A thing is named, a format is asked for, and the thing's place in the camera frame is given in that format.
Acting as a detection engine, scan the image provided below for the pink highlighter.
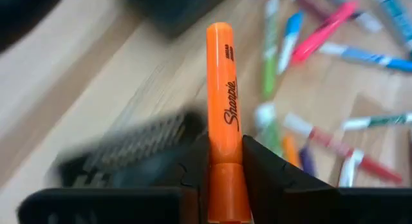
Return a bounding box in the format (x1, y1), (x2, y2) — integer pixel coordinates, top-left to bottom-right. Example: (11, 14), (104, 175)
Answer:
(291, 1), (359, 64)

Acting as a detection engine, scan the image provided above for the thick teal Expo marker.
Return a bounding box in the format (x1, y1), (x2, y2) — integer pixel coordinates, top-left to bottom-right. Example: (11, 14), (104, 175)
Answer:
(372, 0), (412, 53)

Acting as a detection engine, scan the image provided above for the thin dark green marker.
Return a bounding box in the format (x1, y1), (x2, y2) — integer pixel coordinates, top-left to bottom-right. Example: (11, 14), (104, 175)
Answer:
(341, 112), (412, 132)

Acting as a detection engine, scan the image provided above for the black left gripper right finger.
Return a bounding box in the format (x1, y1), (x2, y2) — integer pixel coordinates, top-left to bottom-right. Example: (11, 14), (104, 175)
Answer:
(243, 135), (412, 224)

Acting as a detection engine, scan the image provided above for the orange Sharpie highlighter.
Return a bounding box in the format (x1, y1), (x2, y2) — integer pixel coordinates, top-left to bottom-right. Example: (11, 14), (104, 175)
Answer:
(205, 21), (252, 224)

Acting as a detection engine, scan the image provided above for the thin light green marker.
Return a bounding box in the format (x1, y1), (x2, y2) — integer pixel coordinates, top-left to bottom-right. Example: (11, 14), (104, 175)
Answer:
(262, 0), (281, 101)

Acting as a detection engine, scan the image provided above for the thin red marker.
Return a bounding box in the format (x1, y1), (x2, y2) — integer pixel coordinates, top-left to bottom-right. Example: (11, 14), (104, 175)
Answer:
(282, 112), (404, 185)

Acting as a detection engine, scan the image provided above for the thin magenta marker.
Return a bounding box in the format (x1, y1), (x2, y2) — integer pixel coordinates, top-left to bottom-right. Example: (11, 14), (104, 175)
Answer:
(288, 0), (331, 21)

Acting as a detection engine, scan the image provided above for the thin blue marker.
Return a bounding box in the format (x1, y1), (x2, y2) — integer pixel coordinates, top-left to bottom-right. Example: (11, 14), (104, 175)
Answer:
(318, 42), (412, 73)
(277, 10), (304, 75)

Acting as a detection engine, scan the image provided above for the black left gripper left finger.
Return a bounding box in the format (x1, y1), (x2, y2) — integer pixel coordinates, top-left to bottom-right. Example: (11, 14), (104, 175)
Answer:
(17, 134), (210, 224)

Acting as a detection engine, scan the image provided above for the thin navy marker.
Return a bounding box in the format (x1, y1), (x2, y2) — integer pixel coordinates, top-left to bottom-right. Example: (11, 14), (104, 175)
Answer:
(324, 0), (384, 33)

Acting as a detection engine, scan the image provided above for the thick green Expo marker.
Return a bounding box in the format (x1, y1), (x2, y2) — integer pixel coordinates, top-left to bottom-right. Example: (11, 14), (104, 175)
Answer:
(255, 102), (281, 156)

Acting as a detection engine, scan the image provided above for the thin purple marker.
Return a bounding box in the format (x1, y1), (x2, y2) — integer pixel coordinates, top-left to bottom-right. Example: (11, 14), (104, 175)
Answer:
(298, 145), (318, 177)

